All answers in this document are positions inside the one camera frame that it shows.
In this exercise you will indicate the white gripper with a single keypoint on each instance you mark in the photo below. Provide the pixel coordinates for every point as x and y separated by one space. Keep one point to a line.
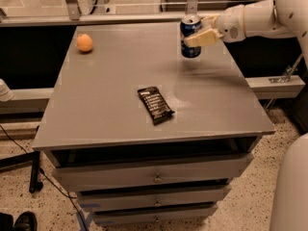
230 25

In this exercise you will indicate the blue pepsi can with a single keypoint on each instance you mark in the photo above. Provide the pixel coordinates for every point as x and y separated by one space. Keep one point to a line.
190 24

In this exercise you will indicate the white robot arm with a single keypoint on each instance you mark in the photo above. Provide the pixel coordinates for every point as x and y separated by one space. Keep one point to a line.
272 19

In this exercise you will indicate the black snack bar wrapper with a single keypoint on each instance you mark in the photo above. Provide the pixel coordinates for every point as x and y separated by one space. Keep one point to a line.
155 104

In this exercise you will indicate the orange fruit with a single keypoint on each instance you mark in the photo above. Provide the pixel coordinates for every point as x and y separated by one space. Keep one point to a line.
84 43

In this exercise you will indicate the top grey drawer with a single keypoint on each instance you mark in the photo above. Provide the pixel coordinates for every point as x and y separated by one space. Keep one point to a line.
151 173

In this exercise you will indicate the grey drawer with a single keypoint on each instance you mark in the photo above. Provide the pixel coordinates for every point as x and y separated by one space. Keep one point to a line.
151 173
199 210
154 199

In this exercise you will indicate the grey drawer cabinet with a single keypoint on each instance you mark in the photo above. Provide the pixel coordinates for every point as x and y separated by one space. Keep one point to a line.
142 134

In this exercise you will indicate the bottom grey drawer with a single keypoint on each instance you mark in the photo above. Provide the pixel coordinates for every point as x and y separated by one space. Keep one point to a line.
199 210

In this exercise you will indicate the middle grey drawer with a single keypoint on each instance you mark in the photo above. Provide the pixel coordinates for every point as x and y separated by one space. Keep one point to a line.
154 199

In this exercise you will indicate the white round object at left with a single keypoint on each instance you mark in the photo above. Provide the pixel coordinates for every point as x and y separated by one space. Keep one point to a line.
6 93

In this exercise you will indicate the black metal stand leg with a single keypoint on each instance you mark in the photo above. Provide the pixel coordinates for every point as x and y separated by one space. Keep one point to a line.
21 160

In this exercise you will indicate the black shoe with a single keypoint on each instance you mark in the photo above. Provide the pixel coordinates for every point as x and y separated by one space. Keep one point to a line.
27 221

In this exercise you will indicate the metal angle bracket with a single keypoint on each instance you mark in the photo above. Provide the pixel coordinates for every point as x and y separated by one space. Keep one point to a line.
289 71

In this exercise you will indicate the grey metal railing frame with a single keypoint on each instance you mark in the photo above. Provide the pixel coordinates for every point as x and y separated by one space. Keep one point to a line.
31 13

